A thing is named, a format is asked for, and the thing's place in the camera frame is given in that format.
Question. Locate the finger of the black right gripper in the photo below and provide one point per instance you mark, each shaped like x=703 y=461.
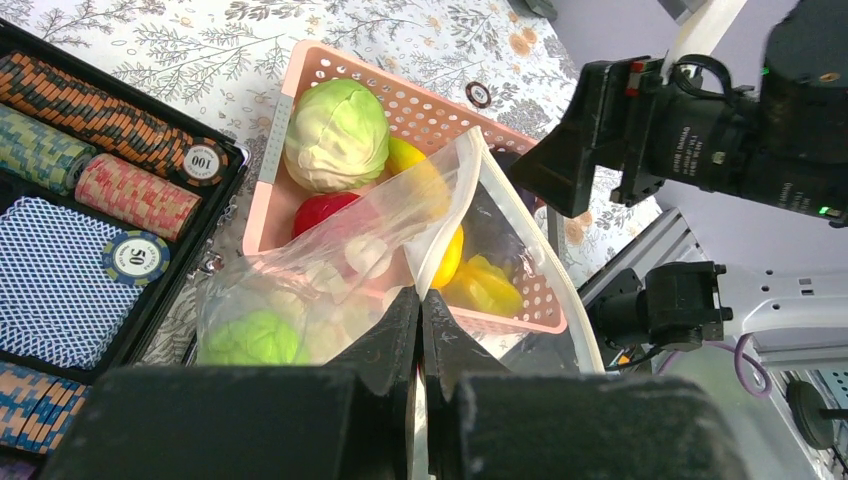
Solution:
x=560 y=169

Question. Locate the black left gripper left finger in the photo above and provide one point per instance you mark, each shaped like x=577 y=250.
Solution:
x=384 y=357

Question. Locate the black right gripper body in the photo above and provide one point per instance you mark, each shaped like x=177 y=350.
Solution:
x=781 y=144

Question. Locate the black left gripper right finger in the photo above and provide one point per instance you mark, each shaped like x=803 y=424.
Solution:
x=448 y=350

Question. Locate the yellow toy star fruit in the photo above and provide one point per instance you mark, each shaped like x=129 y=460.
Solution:
x=478 y=285

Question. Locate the clear zip top bag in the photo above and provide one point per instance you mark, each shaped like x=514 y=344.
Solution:
x=333 y=282

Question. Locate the green toy apple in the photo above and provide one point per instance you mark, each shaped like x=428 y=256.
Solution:
x=260 y=337

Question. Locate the yellow toy banana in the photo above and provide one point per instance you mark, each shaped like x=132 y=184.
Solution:
x=428 y=185

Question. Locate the red toy pomegranate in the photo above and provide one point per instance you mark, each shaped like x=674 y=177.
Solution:
x=318 y=208

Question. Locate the loose poker chip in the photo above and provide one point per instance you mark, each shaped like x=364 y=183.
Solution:
x=478 y=95

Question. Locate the pink perforated plastic basket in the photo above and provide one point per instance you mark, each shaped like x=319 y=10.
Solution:
x=427 y=121

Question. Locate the green toy cabbage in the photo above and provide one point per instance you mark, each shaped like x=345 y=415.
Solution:
x=337 y=138

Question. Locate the hundred value poker chip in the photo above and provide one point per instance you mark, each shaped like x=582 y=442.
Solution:
x=202 y=162

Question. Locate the fifty value poker chip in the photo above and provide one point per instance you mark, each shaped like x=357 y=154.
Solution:
x=135 y=258

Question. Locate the black poker chip case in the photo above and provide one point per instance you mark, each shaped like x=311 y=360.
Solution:
x=39 y=400

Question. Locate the blue playing card deck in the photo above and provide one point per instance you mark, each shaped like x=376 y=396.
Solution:
x=57 y=302

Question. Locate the pink chip row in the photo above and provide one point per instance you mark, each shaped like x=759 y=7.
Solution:
x=135 y=196

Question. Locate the green chip row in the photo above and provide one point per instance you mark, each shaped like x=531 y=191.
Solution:
x=41 y=154

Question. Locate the orange black chip row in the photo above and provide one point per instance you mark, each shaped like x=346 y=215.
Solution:
x=61 y=100

